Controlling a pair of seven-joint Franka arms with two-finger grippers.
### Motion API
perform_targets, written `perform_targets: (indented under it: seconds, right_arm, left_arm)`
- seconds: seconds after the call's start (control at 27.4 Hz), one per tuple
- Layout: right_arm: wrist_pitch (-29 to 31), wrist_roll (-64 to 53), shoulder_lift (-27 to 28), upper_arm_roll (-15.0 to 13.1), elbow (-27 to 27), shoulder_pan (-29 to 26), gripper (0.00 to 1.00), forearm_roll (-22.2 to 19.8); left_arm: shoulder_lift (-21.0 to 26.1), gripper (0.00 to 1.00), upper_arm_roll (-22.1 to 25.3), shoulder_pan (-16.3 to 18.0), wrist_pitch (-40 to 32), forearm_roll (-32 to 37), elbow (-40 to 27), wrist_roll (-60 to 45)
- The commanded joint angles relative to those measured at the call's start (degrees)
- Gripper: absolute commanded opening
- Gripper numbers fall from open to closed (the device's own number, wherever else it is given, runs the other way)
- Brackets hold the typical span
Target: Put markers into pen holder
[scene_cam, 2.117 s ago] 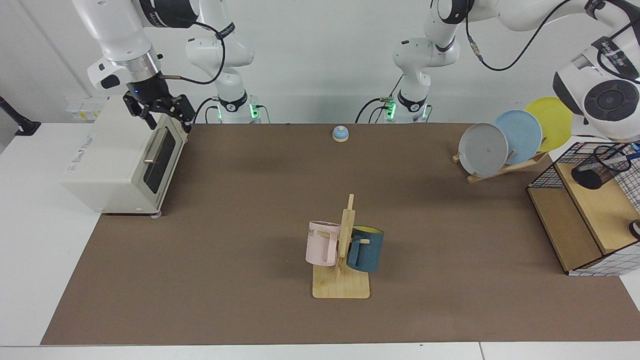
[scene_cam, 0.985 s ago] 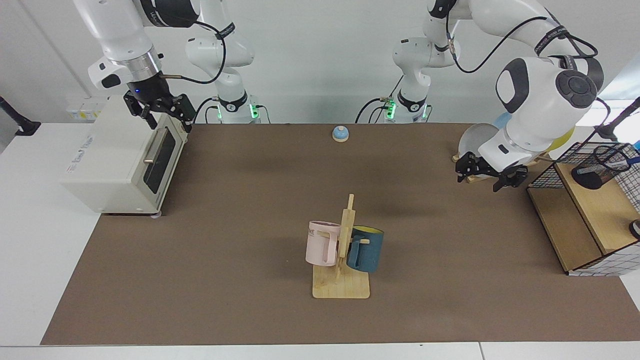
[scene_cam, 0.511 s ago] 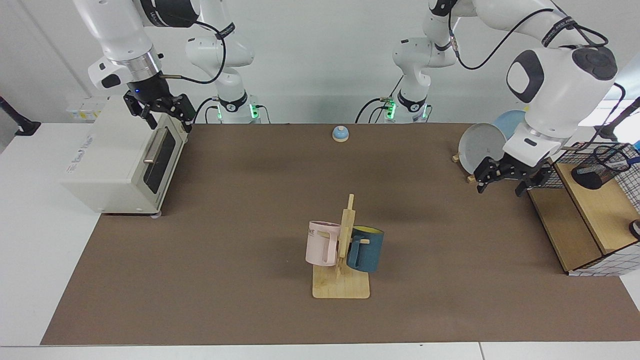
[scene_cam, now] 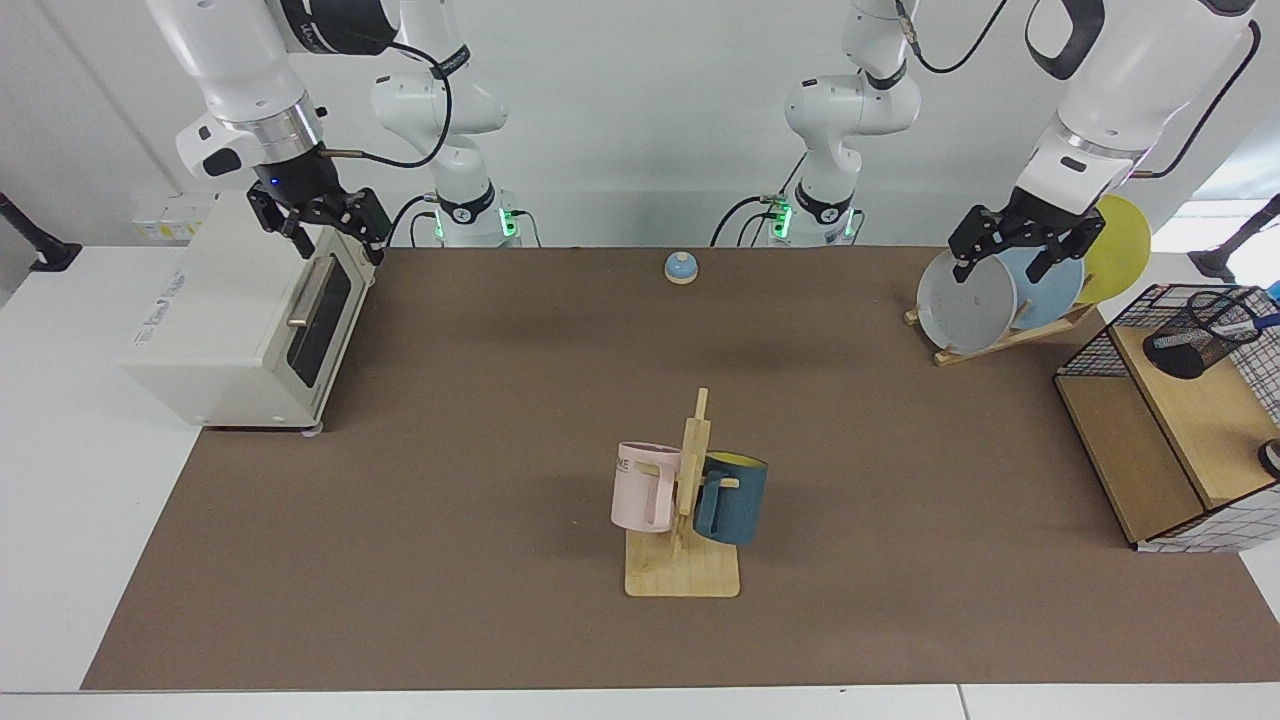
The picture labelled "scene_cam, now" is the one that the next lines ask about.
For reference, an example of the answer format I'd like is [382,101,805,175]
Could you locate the black mesh pen holder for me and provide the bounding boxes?
[1143,290,1264,381]

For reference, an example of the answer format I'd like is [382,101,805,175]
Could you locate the wooden plate rack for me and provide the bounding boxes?
[905,300,1098,367]

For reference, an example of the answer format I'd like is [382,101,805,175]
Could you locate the black base cable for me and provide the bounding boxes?
[710,150,811,248]
[385,195,441,248]

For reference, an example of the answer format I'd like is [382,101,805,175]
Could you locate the white marker with blue cap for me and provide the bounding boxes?
[1215,312,1280,341]

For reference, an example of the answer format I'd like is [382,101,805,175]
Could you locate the grey plate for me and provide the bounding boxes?
[917,247,1018,354]

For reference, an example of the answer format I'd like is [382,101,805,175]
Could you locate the brown table cloth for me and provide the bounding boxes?
[80,246,1280,691]

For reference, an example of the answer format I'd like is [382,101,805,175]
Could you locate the wooden cup stand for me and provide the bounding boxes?
[625,388,742,599]

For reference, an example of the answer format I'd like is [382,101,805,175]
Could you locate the black clamp stand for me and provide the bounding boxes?
[0,192,83,273]
[1188,193,1280,286]

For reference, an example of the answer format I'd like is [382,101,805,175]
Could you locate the wire basket with wooden floor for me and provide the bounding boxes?
[1055,284,1280,553]

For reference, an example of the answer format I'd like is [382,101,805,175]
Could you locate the dark teal cup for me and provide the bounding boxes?
[693,452,769,546]

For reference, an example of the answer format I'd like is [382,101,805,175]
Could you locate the white box with yellow labels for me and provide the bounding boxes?
[133,195,216,243]

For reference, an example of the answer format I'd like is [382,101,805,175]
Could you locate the pale toaster oven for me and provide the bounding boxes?
[118,190,379,433]

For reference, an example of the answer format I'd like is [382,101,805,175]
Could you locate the light blue plate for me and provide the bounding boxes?
[995,240,1086,331]

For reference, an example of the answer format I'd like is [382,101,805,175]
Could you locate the yellow plate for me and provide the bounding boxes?
[1075,195,1152,306]

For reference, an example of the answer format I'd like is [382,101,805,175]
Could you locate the pink cup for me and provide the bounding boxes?
[611,441,684,534]

